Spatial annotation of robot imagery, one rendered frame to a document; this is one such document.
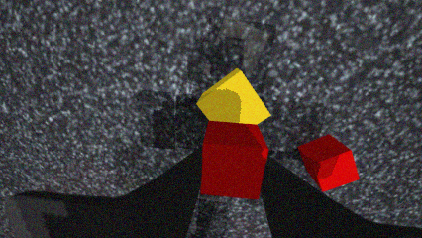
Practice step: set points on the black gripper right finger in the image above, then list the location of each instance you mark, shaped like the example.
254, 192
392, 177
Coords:
296, 209

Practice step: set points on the yellow cube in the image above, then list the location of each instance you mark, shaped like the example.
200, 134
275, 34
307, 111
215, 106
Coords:
232, 99

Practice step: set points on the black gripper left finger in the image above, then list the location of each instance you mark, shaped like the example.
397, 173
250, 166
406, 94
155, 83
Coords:
160, 208

